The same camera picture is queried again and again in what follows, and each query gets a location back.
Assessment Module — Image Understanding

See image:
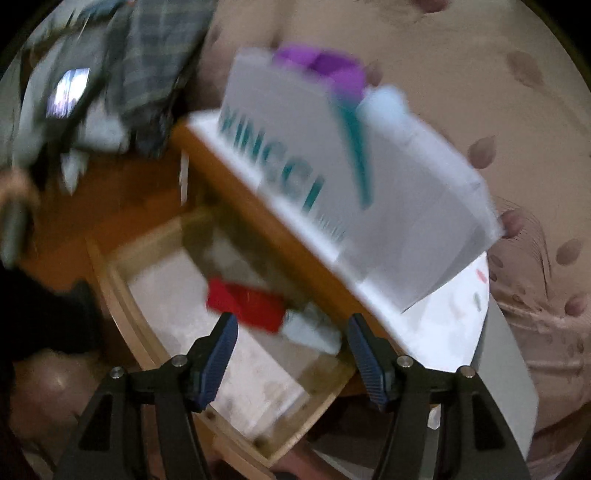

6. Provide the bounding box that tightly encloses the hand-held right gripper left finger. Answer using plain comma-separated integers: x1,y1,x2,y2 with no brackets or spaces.
54,311,240,480

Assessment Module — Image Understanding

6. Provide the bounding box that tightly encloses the white dotted cloth cover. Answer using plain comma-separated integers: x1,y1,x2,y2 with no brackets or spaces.
187,111,490,370

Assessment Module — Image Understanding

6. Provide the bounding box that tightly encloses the red underwear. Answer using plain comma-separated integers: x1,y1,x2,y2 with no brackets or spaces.
206,277,287,333

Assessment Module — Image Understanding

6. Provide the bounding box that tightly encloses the beige leaf pattern curtain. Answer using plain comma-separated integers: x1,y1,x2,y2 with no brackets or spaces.
198,0,591,462

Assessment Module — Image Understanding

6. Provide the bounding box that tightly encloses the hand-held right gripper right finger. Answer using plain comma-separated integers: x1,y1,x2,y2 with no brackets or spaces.
347,314,532,480

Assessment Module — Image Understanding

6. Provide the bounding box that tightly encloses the wooden drawer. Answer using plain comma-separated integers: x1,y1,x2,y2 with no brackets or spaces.
85,208,356,467

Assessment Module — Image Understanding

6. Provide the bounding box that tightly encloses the white shoe box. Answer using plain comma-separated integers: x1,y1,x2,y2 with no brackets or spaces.
217,46,505,315

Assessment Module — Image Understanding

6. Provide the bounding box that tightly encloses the grey plaid blanket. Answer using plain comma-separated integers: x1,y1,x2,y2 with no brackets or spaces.
106,0,218,158

